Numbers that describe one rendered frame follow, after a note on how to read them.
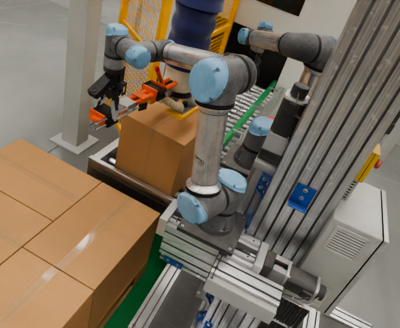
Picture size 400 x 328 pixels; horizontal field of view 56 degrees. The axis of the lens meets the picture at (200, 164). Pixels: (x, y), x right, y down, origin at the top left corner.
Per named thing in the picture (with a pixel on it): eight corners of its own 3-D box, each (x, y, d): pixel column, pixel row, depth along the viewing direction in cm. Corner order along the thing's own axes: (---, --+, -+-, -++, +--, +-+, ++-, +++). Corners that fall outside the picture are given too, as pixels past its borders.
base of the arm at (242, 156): (265, 160, 188) (273, 144, 183) (258, 175, 176) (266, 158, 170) (238, 148, 191) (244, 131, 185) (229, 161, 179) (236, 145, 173)
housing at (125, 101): (123, 104, 166) (124, 95, 163) (135, 110, 164) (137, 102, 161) (113, 109, 160) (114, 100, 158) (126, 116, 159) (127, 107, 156)
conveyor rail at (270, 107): (273, 102, 407) (279, 86, 396) (277, 104, 406) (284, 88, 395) (178, 228, 223) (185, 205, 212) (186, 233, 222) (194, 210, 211)
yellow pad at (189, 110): (197, 93, 216) (199, 86, 213) (211, 101, 214) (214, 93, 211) (165, 112, 190) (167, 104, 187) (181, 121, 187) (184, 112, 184)
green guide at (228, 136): (271, 86, 400) (274, 79, 395) (280, 90, 398) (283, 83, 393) (216, 151, 273) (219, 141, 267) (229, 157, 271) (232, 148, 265)
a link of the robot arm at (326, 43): (260, 136, 184) (307, 28, 153) (285, 138, 190) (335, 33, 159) (271, 151, 176) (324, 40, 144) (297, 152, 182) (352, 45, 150)
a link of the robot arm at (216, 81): (227, 218, 130) (255, 59, 104) (197, 235, 120) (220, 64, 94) (202, 202, 137) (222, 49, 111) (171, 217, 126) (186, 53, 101)
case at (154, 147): (165, 133, 275) (177, 84, 252) (212, 158, 266) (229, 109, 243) (113, 168, 228) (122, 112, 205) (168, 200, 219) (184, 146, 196)
